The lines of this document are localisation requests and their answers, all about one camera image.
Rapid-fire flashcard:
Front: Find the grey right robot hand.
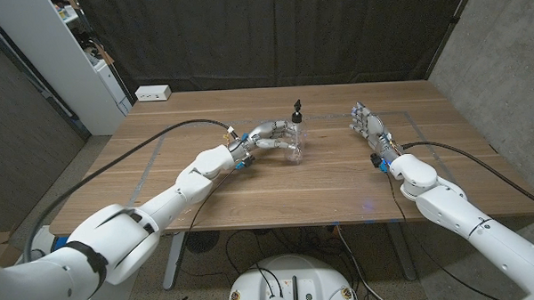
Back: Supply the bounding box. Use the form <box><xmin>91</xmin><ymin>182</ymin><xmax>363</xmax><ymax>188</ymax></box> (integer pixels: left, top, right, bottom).
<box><xmin>347</xmin><ymin>99</ymin><xmax>403</xmax><ymax>174</ymax></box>

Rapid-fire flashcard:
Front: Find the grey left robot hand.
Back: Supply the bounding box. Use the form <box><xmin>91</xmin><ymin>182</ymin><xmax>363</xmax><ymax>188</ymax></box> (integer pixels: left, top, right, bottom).
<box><xmin>225</xmin><ymin>118</ymin><xmax>304</xmax><ymax>171</ymax></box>

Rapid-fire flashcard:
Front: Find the clear dispenser bottle black pump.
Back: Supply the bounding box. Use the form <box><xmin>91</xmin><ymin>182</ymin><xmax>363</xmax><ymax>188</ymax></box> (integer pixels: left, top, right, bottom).
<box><xmin>281</xmin><ymin>98</ymin><xmax>310</xmax><ymax>165</ymax></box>

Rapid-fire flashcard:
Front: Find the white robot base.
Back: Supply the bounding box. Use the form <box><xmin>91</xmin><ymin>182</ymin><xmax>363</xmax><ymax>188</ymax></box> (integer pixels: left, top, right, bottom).
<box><xmin>225</xmin><ymin>252</ymin><xmax>357</xmax><ymax>300</ymax></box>

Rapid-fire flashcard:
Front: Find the dark curtain backdrop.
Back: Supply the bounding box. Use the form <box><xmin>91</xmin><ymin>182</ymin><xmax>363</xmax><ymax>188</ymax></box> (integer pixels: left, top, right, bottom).
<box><xmin>77</xmin><ymin>0</ymin><xmax>474</xmax><ymax>96</ymax></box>

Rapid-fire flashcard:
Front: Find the white power strip box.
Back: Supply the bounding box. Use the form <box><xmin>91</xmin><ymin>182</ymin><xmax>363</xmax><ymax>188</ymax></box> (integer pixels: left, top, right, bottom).
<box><xmin>133</xmin><ymin>84</ymin><xmax>173</xmax><ymax>103</ymax></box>

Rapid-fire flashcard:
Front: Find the black round floor fan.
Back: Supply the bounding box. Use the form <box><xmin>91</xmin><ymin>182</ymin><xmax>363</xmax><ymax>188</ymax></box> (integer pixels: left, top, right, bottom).
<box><xmin>183</xmin><ymin>230</ymin><xmax>222</xmax><ymax>255</ymax></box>

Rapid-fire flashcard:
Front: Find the grey table leg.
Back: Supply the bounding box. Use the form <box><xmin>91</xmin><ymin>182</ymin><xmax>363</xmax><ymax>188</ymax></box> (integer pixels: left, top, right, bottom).
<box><xmin>160</xmin><ymin>231</ymin><xmax>188</xmax><ymax>292</ymax></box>
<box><xmin>386</xmin><ymin>222</ymin><xmax>418</xmax><ymax>283</ymax></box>

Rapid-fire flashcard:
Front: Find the black stand pole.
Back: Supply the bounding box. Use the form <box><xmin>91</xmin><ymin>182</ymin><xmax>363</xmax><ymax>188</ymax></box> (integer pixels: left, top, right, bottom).
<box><xmin>420</xmin><ymin>0</ymin><xmax>481</xmax><ymax>79</ymax></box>

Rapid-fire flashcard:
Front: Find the white shelf cabinet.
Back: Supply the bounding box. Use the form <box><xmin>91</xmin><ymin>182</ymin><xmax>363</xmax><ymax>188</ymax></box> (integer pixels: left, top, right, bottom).
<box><xmin>0</xmin><ymin>0</ymin><xmax>134</xmax><ymax>140</ymax></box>

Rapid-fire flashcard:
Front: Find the white blue wheeled floor device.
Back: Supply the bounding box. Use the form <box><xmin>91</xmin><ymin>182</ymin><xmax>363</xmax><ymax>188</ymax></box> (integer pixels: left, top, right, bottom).
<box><xmin>27</xmin><ymin>223</ymin><xmax>71</xmax><ymax>264</ymax></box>

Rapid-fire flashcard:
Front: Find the brown cardboard box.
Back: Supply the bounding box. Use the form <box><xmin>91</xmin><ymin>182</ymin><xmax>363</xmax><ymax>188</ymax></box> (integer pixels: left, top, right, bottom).
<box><xmin>0</xmin><ymin>230</ymin><xmax>25</xmax><ymax>267</ymax></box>

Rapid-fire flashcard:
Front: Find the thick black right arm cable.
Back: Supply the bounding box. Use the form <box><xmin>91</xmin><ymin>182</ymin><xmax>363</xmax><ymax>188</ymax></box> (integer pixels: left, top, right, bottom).
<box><xmin>402</xmin><ymin>137</ymin><xmax>534</xmax><ymax>220</ymax></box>

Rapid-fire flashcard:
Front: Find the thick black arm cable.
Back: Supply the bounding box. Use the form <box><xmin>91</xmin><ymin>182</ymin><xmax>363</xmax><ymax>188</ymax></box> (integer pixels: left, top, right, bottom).
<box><xmin>19</xmin><ymin>118</ymin><xmax>240</xmax><ymax>264</ymax></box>
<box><xmin>402</xmin><ymin>137</ymin><xmax>534</xmax><ymax>220</ymax></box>

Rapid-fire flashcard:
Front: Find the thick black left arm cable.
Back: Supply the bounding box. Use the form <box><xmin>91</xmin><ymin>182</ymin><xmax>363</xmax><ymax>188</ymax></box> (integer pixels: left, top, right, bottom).
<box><xmin>19</xmin><ymin>118</ymin><xmax>240</xmax><ymax>264</ymax></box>

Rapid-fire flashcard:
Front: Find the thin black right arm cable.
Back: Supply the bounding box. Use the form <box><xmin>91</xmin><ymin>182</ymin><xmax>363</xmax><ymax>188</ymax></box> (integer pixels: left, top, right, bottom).
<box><xmin>385</xmin><ymin>167</ymin><xmax>509</xmax><ymax>300</ymax></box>

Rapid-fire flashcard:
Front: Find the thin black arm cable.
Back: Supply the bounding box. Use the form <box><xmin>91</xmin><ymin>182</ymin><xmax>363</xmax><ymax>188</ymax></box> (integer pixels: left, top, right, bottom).
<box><xmin>385</xmin><ymin>167</ymin><xmax>509</xmax><ymax>300</ymax></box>
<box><xmin>174</xmin><ymin>166</ymin><xmax>246</xmax><ymax>279</ymax></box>

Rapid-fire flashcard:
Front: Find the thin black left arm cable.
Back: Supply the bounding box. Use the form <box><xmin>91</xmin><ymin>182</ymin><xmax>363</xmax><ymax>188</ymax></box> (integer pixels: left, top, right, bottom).
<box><xmin>174</xmin><ymin>166</ymin><xmax>246</xmax><ymax>279</ymax></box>

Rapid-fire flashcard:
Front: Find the white floor cable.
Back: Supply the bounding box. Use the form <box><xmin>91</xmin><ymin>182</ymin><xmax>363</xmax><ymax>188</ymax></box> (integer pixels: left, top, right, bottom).
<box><xmin>335</xmin><ymin>223</ymin><xmax>380</xmax><ymax>300</ymax></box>

